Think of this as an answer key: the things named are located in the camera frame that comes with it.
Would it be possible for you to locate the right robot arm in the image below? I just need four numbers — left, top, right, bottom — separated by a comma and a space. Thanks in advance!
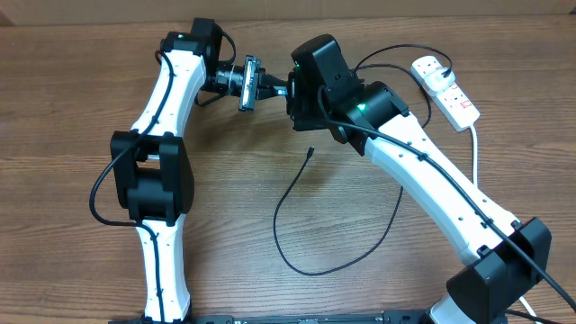
287, 34, 552, 323

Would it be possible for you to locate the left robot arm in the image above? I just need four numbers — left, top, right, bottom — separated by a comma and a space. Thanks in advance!
110, 18, 288, 323

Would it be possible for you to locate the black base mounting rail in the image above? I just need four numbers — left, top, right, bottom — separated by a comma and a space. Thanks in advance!
107, 309, 433, 324

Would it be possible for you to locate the white power strip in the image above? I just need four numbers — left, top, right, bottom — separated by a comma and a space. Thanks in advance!
410, 56, 481, 131

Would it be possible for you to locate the white charger plug adapter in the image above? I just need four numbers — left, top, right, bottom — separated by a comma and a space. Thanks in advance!
424, 67, 455, 95

